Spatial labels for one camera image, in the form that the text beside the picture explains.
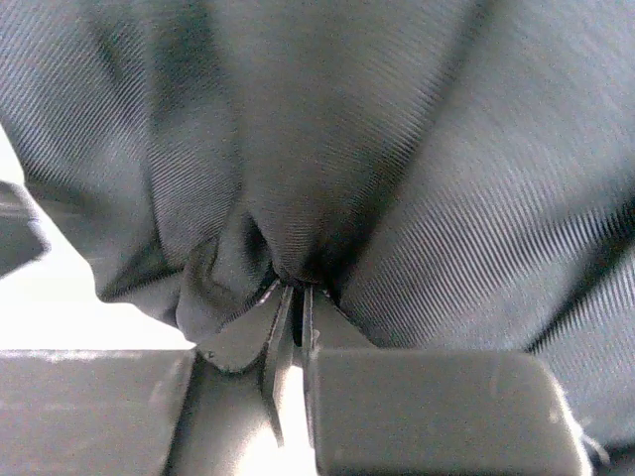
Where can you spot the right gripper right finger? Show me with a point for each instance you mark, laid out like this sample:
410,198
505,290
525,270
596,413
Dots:
375,411

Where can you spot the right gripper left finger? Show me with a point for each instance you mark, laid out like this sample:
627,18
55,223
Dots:
201,411

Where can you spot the black pleated skirt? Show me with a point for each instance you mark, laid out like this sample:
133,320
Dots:
457,174

